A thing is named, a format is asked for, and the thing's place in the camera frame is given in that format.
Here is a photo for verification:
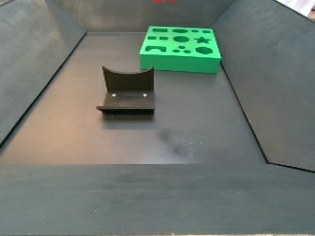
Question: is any red double-square block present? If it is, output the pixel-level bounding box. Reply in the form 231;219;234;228
152;0;179;3

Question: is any green shape sorting board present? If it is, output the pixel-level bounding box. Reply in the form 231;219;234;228
139;26;222;74

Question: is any black curved holder stand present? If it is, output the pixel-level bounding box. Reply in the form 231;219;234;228
96;67;155;112

